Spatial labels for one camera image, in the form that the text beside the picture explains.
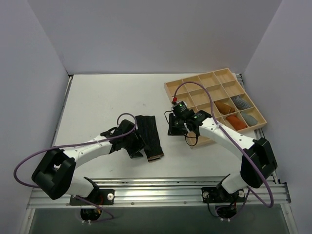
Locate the black pinstriped underwear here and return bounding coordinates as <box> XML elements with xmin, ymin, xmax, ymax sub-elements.
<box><xmin>136</xmin><ymin>115</ymin><xmax>164</xmax><ymax>162</ymax></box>

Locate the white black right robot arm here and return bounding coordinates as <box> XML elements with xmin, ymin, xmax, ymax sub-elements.
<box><xmin>168</xmin><ymin>110</ymin><xmax>277</xmax><ymax>201</ymax></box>

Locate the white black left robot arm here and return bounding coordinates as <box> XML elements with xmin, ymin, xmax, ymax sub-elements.
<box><xmin>32</xmin><ymin>119</ymin><xmax>146</xmax><ymax>204</ymax></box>

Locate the brown rolled cloth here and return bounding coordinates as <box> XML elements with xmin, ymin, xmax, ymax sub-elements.
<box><xmin>214</xmin><ymin>101</ymin><xmax>235</xmax><ymax>115</ymax></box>

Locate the wooden compartment tray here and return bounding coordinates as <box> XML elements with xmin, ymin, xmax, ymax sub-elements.
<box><xmin>164</xmin><ymin>68</ymin><xmax>267</xmax><ymax>148</ymax></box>

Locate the orange rolled cloth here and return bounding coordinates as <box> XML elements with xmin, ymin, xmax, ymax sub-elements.
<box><xmin>226</xmin><ymin>115</ymin><xmax>247</xmax><ymax>131</ymax></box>

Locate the grey striped rolled cloth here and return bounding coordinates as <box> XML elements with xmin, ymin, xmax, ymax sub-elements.
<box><xmin>231</xmin><ymin>96</ymin><xmax>252</xmax><ymax>110</ymax></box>

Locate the thin black camera cable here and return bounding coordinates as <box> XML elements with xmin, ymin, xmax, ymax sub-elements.
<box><xmin>163</xmin><ymin>111</ymin><xmax>199</xmax><ymax>147</ymax></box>

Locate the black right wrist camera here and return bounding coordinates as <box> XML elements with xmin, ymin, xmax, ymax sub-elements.
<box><xmin>171</xmin><ymin>101</ymin><xmax>194</xmax><ymax>119</ymax></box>

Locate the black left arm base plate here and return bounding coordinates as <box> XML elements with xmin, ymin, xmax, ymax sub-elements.
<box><xmin>69</xmin><ymin>188</ymin><xmax>115</xmax><ymax>206</ymax></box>

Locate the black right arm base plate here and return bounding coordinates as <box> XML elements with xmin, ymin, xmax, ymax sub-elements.
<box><xmin>201</xmin><ymin>187</ymin><xmax>246</xmax><ymax>204</ymax></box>

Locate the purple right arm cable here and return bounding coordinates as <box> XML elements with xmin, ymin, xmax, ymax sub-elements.
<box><xmin>172</xmin><ymin>82</ymin><xmax>274</xmax><ymax>217</ymax></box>

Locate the aluminium rail frame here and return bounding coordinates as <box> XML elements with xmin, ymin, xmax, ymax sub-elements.
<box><xmin>25</xmin><ymin>73</ymin><xmax>299</xmax><ymax>234</ymax></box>

